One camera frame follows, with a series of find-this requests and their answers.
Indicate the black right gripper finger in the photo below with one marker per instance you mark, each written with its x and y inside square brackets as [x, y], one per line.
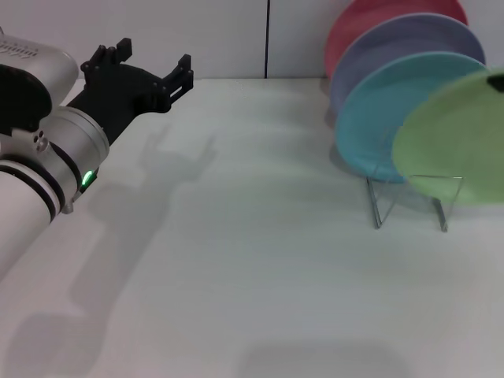
[498, 82]

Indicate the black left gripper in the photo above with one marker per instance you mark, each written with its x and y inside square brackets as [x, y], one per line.
[118, 98]

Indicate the green plastic plate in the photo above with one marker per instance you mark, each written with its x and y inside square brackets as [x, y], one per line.
[449, 138]

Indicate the purple plastic plate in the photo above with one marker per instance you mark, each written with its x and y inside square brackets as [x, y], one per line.
[393, 43]

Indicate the blue plastic plate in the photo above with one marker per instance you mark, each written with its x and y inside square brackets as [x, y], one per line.
[370, 114]

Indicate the red plastic plate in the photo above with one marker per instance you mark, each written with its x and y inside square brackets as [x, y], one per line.
[354, 23]

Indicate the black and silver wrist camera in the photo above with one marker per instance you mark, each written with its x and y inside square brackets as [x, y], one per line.
[23, 90]

